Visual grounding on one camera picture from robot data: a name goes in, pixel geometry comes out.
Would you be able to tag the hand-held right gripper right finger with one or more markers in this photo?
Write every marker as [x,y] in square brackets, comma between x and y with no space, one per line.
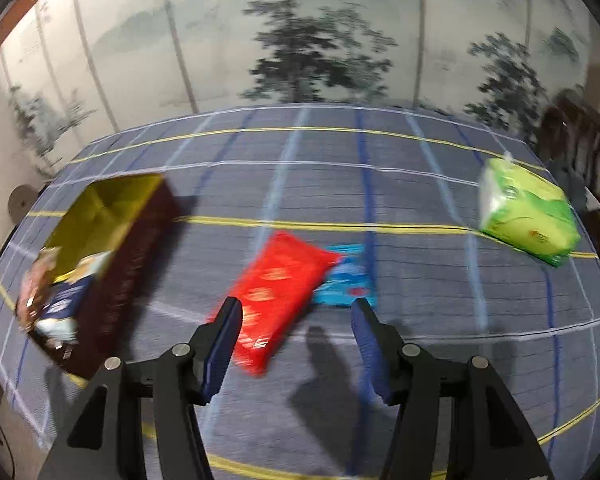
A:
[375,355]

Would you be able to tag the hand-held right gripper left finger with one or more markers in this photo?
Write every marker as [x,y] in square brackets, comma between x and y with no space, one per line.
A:
[220,355]

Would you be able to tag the light blue snack packet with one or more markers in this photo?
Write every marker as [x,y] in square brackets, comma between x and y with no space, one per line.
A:
[347,280]

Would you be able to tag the red snack packet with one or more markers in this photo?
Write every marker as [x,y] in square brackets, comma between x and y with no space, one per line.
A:
[275,290]

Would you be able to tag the gold and maroon box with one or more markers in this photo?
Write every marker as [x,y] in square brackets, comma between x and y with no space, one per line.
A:
[130,270]

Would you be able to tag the blue cracker packet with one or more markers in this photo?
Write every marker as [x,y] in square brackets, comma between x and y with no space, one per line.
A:
[65,305]

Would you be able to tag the clear snack bag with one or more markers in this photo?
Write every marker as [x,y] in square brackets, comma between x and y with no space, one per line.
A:
[32,285]

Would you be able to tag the grey plaid tablecloth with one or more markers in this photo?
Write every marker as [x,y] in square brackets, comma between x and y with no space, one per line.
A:
[405,200]

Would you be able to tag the green tissue pack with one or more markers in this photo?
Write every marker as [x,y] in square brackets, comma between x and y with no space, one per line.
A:
[527,215]

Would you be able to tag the round grey disc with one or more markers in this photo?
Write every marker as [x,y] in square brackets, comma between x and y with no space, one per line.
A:
[21,202]

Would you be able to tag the row of dark wooden chairs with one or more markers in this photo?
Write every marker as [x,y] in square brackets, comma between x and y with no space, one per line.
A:
[585,160]

